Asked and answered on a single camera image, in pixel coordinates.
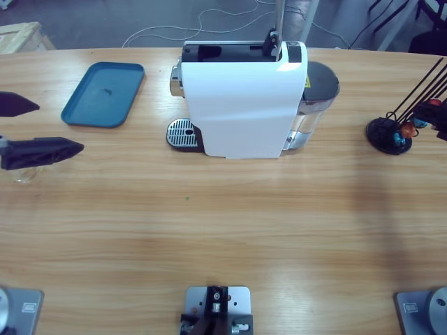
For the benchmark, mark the blue plastic tray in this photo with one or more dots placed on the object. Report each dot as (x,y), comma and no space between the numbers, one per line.
(97,108)

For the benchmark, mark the clear water tank black lid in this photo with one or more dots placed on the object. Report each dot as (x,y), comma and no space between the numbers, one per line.
(319,83)

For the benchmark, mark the white metal post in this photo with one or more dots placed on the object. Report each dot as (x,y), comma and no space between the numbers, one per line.
(311,21)

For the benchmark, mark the dark blue coffee capsule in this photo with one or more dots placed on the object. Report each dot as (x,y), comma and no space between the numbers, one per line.
(399,139)

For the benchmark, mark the black chair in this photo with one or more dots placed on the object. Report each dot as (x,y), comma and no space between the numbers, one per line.
(427,42)

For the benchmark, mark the black capsule holder with rods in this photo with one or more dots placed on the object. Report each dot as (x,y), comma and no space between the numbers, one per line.
(379,130)

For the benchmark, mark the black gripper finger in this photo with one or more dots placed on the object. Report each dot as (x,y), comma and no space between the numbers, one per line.
(14,104)
(38,151)
(434,117)

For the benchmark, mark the white capsule coffee machine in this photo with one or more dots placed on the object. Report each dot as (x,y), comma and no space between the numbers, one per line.
(241,104)

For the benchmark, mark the white metal table frame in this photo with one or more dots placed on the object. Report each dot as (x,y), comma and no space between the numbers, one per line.
(392,33)

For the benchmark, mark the silver coffee machine lever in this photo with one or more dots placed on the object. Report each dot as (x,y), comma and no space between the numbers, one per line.
(278,24)

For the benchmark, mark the orange coffee capsule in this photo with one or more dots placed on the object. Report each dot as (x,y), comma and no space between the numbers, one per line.
(408,130)

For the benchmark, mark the grey mount with dark post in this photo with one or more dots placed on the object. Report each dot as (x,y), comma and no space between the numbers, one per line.
(195,300)

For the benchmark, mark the clear glass cup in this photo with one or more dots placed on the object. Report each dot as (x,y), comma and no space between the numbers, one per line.
(26,178)

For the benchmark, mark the red coffee capsule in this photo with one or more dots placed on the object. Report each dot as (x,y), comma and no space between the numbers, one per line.
(434,102)

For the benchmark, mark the light blue coffee capsule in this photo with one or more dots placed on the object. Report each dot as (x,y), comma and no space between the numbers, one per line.
(420,123)

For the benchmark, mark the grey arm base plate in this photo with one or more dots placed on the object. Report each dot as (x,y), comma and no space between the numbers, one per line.
(419,314)
(24,314)

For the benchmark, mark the wooden crate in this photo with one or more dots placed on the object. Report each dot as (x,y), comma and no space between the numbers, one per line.
(21,38)

